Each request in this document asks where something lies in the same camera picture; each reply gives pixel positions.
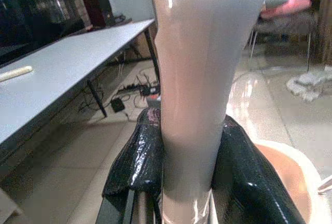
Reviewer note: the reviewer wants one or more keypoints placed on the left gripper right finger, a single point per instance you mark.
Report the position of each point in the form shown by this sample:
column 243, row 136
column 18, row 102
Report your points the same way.
column 249, row 177

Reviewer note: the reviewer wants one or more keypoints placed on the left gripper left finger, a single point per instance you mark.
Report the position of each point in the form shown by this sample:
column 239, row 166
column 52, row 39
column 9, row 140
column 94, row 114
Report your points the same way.
column 140, row 156

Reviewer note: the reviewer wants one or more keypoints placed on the black power adapter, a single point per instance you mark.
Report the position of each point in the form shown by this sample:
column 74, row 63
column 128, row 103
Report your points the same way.
column 117, row 104

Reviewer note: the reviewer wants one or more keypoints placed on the black power strip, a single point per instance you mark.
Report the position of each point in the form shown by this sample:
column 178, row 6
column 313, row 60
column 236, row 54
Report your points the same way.
column 137, row 89

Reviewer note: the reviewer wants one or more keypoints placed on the white mop head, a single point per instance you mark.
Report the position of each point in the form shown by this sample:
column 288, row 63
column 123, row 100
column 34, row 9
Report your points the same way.
column 310, row 86

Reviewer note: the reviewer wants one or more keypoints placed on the grey table with black legs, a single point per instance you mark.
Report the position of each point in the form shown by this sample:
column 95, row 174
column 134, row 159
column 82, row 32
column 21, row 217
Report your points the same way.
column 59, row 73

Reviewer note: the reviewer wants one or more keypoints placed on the metal-legged chair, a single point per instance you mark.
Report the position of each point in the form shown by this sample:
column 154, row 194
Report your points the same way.
column 282, row 32

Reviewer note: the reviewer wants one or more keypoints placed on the cream stick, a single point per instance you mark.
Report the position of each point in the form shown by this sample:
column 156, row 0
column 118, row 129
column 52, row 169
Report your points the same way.
column 15, row 73

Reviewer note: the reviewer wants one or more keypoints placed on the brown wooden cabinet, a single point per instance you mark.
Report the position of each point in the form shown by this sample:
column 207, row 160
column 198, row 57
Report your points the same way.
column 324, row 27

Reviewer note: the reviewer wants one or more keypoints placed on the pink cushion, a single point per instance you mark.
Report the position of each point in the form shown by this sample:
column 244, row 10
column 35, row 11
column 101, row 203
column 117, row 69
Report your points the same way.
column 288, row 5

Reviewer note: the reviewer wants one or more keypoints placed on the large black screen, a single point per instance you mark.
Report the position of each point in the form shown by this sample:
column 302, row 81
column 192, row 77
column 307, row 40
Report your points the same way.
column 33, row 8

